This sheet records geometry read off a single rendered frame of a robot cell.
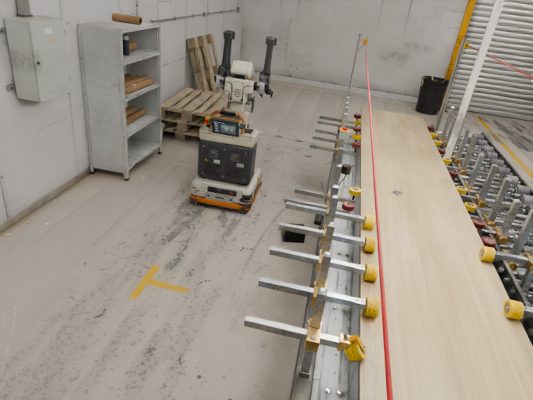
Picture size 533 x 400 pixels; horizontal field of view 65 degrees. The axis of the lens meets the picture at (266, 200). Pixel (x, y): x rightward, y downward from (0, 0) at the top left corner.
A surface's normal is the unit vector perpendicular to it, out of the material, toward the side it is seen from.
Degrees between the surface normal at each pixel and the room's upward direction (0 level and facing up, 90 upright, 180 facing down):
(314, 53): 90
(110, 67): 90
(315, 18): 90
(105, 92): 90
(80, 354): 0
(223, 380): 0
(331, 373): 0
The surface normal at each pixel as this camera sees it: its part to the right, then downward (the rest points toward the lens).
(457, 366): 0.11, -0.88
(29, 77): -0.20, 0.44
